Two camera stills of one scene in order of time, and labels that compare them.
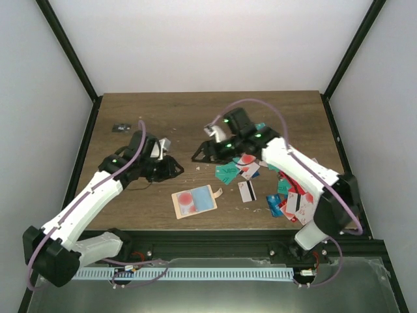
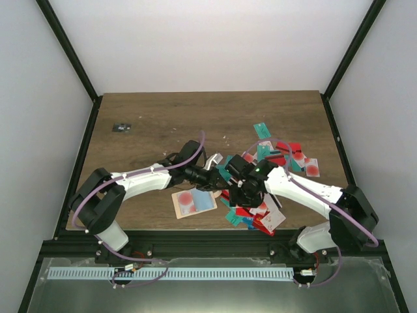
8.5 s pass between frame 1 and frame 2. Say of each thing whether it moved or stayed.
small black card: stayed
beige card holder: stayed
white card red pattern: moved
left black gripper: moved
